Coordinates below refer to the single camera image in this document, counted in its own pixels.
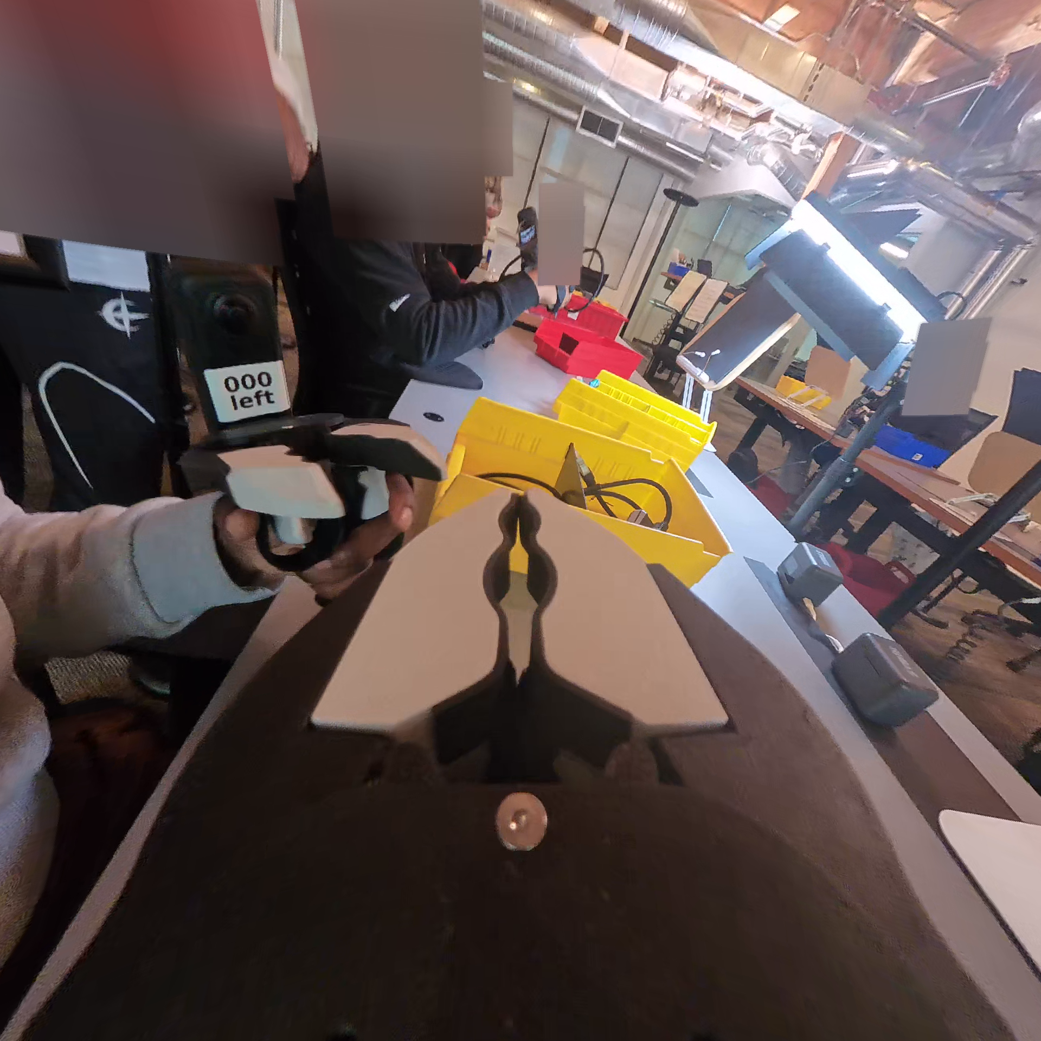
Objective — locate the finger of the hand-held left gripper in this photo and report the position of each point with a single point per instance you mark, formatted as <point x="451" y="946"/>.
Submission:
<point x="285" y="484"/>
<point x="390" y="439"/>

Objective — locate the person's left hand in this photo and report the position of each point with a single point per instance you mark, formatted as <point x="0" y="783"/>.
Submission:
<point x="358" y="553"/>

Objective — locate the small yellow plastic bin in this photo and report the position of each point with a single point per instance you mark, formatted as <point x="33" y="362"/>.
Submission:
<point x="805" y="392"/>

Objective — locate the person's left forearm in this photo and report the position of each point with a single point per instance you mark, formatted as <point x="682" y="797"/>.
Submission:
<point x="122" y="569"/>

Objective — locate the blue plastic bin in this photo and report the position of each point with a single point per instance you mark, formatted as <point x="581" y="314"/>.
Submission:
<point x="911" y="447"/>

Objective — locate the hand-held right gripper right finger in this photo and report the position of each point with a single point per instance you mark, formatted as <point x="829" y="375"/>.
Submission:
<point x="626" y="642"/>

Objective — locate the wood-framed black panel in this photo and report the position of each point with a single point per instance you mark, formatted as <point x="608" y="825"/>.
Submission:
<point x="732" y="341"/>

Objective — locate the long wooden table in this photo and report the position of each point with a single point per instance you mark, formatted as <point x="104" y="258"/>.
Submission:
<point x="911" y="480"/>

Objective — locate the led light panel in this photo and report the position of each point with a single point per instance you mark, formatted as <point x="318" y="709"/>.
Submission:
<point x="829" y="301"/>

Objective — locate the tan wooden chair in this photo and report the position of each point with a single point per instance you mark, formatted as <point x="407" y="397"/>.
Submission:
<point x="1008" y="468"/>
<point x="829" y="370"/>

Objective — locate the red bag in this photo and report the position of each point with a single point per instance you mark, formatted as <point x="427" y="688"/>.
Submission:
<point x="862" y="577"/>

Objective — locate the white panel stand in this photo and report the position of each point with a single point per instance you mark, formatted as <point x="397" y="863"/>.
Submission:
<point x="1000" y="870"/>
<point x="699" y="382"/>

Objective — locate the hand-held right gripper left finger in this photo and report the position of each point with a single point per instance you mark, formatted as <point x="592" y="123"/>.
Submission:
<point x="407" y="634"/>

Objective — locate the black floor lamp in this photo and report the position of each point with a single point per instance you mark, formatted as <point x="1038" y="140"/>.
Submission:
<point x="681" y="198"/>

